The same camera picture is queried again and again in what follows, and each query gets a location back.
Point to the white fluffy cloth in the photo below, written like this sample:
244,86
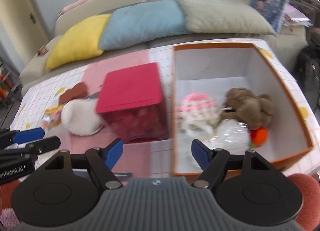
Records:
78,117

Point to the beige fabric sofa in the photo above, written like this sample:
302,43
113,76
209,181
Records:
286,45

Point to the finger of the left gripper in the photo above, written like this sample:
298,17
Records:
31,150
9,137

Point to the red lidded storage box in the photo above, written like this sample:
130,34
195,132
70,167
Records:
132,104

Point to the pink white knitted hat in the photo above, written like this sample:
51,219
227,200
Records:
199,111

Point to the small brown frame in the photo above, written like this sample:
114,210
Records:
42,51

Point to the pink checked tablecloth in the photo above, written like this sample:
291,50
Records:
142,159

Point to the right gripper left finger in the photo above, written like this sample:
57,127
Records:
67,187

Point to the blue floral patterned cushion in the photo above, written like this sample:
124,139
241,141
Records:
271,4

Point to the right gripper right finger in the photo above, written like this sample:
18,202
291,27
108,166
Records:
247,187

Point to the brown plush toy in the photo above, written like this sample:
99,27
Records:
244,106

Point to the orange soft toy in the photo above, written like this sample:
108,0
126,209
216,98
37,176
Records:
258,137

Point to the cream door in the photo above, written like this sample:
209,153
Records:
21,21

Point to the orange white cardboard box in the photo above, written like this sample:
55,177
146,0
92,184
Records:
213,69

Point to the black backpack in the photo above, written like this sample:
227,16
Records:
306,73

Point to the yellow pillow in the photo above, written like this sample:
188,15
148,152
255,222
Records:
79,43

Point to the brown sponge block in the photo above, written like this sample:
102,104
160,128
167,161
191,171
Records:
77,91

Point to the blue pillow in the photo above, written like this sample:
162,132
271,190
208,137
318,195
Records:
143,22

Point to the red fuzzy stool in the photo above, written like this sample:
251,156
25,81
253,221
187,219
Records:
308,217

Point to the yellow foil snack packet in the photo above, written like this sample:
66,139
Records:
51,117

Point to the pink plush on sofa back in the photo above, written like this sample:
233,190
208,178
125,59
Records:
73,5

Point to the beige grey pillow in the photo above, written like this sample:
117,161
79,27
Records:
224,17

